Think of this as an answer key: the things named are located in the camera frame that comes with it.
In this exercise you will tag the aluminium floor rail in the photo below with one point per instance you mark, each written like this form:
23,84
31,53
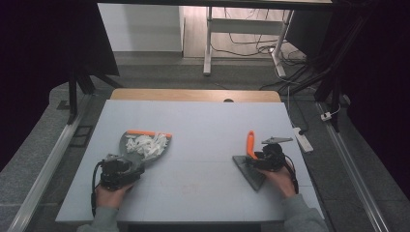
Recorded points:
354,174
48,164

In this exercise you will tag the person's left hand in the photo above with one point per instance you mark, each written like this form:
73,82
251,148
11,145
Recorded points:
111,198

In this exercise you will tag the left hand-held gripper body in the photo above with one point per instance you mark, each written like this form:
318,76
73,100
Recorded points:
116,175

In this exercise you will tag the grey dustpan with orange edge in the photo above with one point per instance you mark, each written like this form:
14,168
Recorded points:
123,143

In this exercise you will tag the pale blue table board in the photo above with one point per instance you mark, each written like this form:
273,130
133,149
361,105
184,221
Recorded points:
199,122

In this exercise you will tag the white cabinet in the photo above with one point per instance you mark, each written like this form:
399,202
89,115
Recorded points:
140,27

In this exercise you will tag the black floor bracket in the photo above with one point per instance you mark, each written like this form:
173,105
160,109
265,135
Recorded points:
76,144

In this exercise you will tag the person's right hand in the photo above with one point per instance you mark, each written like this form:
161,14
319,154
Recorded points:
283,183

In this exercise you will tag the wooden table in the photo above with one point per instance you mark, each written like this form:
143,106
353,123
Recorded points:
180,95

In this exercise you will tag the white power strip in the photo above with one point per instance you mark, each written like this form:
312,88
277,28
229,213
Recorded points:
303,140

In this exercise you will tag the black metal stand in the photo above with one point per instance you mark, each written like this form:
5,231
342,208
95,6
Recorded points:
335,80
72,96

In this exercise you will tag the white desk frame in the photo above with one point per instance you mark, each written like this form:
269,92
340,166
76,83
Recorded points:
245,26

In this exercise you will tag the pile of white paper scraps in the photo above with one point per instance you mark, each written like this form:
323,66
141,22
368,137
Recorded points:
145,145

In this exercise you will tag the small white plug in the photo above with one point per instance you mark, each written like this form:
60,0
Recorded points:
326,116

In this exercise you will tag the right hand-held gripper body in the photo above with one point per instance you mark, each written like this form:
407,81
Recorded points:
274,158

